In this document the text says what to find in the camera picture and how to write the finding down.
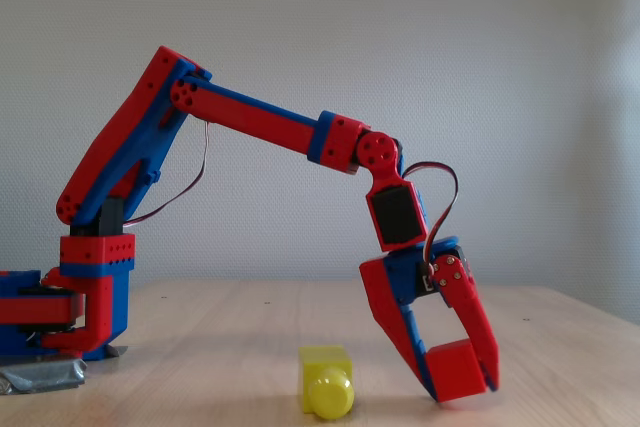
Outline red cube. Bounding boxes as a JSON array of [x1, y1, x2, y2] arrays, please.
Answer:
[[424, 338, 491, 404]]

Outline yellow block with round stud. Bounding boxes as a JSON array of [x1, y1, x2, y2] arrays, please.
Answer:
[[298, 344, 356, 422]]

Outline red white servo cable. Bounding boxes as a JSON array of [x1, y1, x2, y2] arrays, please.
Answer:
[[401, 161, 460, 271], [122, 118, 212, 228]]

